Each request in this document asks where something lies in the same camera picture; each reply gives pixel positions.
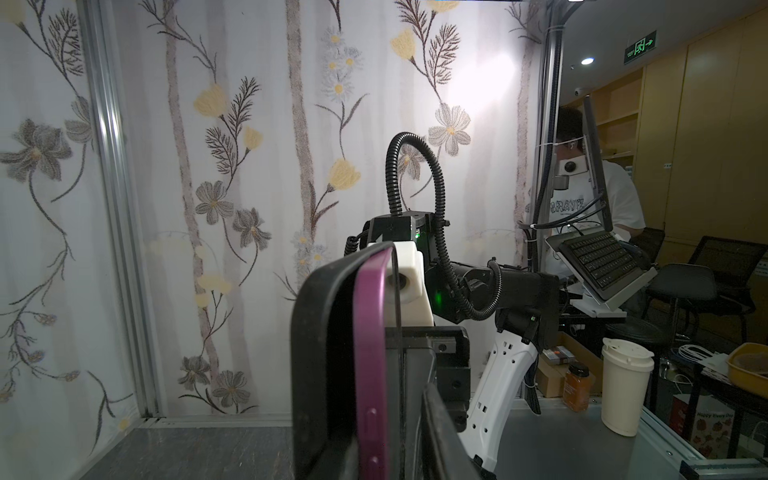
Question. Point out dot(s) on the black keyboard on stand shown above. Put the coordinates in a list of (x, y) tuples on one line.
[(608, 271)]

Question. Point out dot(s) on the white paper cup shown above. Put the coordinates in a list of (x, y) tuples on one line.
[(627, 367)]

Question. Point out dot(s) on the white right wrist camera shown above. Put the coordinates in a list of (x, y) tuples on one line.
[(414, 303)]

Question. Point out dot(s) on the black phone case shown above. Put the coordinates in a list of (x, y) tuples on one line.
[(325, 443)]

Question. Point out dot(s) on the aluminium corner frame post right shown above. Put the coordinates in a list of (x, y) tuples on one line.
[(102, 69)]

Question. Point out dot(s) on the yellow plastic tray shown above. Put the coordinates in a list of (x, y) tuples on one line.
[(747, 368)]

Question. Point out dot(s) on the person in white shirt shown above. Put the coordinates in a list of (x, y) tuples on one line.
[(624, 204)]

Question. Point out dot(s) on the black phone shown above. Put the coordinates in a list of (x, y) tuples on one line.
[(370, 370)]

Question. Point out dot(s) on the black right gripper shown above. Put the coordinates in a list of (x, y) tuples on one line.
[(440, 355)]

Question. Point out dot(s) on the amber jar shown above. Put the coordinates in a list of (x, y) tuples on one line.
[(577, 387)]

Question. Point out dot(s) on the black office chair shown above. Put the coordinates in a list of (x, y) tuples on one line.
[(713, 281)]

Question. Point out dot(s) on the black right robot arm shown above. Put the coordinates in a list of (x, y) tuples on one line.
[(523, 304)]

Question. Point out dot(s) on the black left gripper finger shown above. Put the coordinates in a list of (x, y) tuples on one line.
[(443, 454)]

